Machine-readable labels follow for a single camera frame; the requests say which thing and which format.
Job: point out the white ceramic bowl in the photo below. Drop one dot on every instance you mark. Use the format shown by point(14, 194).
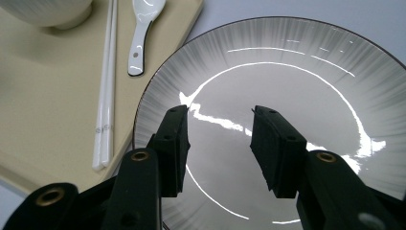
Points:
point(41, 12)

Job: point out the beige plastic tray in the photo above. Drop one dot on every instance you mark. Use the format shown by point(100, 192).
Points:
point(48, 96)

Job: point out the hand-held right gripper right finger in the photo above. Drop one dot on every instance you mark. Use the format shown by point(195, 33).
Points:
point(277, 153)

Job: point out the white board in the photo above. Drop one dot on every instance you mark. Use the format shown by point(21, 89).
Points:
point(319, 9)

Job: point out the grey striped ceramic plate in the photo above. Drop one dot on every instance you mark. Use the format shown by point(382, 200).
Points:
point(287, 80)

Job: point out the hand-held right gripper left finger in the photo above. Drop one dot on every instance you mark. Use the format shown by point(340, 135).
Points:
point(172, 153)

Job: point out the white chopstick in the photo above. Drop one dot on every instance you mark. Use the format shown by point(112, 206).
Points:
point(111, 96)
point(103, 96)

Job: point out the white ceramic spoon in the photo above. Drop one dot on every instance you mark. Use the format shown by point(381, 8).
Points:
point(140, 41)

